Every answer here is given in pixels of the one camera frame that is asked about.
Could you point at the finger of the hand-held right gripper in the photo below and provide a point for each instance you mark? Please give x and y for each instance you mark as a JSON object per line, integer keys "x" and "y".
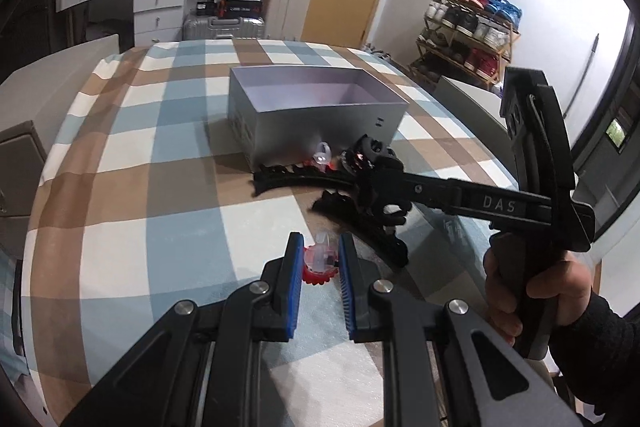
{"x": 417, "y": 189}

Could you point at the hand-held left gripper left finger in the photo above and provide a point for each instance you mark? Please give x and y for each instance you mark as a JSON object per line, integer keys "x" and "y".
{"x": 295, "y": 287}

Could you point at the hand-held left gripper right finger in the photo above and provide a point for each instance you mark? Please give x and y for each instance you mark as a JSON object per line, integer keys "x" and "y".
{"x": 350, "y": 287}

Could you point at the black curved hair clip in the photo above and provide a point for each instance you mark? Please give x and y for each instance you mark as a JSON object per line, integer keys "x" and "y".
{"x": 365, "y": 232}
{"x": 300, "y": 179}

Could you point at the black hair claw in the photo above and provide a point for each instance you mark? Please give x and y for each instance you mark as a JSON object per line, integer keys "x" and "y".
{"x": 370, "y": 146}

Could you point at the grey rectangular box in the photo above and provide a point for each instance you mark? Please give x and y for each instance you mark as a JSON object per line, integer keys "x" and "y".
{"x": 310, "y": 127}

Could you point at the person's right forearm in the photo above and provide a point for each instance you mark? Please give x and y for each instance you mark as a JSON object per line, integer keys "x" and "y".
{"x": 600, "y": 357}

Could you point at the person's right hand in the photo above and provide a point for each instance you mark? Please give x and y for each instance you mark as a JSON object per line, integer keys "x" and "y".
{"x": 562, "y": 287}

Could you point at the grey box at right edge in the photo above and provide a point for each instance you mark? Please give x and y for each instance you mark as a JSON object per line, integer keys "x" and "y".
{"x": 470, "y": 112}

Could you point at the long thin rod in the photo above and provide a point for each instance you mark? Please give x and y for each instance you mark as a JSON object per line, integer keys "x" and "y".
{"x": 590, "y": 62}

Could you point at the wooden shoe rack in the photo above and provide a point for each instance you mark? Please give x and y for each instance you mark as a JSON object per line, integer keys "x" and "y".
{"x": 510, "y": 44}

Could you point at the pair of floor shoes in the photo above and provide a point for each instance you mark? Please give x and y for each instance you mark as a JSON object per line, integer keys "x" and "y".
{"x": 377, "y": 51}

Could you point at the rows of shoes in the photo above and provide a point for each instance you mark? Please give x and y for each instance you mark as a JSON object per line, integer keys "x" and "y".
{"x": 475, "y": 14}

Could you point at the plaid blanket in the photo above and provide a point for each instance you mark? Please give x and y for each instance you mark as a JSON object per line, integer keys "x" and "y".
{"x": 150, "y": 187}

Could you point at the black box with red print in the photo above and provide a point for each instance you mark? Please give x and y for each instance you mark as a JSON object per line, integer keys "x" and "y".
{"x": 242, "y": 7}

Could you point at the silver suitcase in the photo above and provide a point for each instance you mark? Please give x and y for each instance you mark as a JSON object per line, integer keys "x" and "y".
{"x": 220, "y": 28}

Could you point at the small black box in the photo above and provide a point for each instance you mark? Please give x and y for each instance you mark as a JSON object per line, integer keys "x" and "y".
{"x": 207, "y": 8}

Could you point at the grey box lid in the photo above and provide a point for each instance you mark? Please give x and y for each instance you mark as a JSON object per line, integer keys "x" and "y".
{"x": 55, "y": 77}

